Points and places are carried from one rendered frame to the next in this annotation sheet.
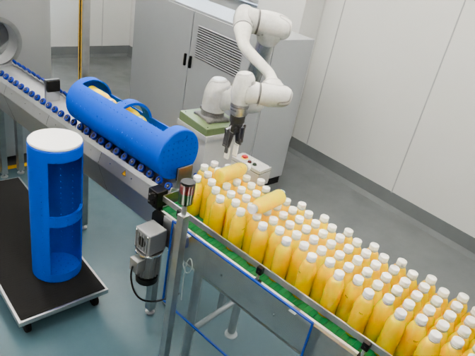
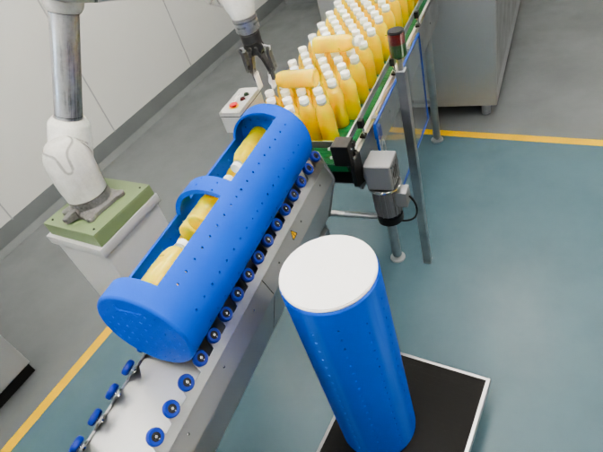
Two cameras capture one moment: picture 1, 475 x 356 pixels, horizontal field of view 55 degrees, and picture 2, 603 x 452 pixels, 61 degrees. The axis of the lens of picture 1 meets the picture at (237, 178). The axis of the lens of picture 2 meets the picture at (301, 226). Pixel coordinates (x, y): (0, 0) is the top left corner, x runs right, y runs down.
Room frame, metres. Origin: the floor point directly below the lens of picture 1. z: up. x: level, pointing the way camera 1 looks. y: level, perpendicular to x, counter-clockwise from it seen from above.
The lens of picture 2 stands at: (2.23, 1.97, 2.05)
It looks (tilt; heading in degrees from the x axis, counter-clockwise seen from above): 40 degrees down; 268
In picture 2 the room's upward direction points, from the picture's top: 20 degrees counter-clockwise
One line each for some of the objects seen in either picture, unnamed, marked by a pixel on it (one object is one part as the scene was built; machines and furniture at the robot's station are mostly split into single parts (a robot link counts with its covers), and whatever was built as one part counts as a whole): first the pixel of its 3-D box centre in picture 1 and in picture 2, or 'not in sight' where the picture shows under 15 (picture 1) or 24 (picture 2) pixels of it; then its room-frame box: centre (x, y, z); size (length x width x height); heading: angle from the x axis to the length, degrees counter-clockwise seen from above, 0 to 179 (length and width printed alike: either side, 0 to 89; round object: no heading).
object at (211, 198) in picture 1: (213, 208); (336, 104); (1.86, 0.09, 1.00); 0.07 x 0.07 x 0.19
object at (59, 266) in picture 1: (56, 209); (357, 360); (2.18, 0.99, 0.59); 0.28 x 0.28 x 0.88
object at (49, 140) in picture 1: (55, 139); (327, 271); (2.18, 0.99, 1.03); 0.28 x 0.28 x 0.01
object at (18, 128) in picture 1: (18, 140); not in sight; (3.40, 1.86, 0.31); 0.06 x 0.06 x 0.63; 53
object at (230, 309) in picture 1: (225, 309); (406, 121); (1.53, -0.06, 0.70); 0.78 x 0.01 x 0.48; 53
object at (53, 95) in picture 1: (52, 90); not in sight; (2.93, 1.35, 1.00); 0.10 x 0.04 x 0.15; 143
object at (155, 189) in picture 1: (158, 197); (343, 152); (1.94, 0.37, 0.95); 0.10 x 0.07 x 0.10; 143
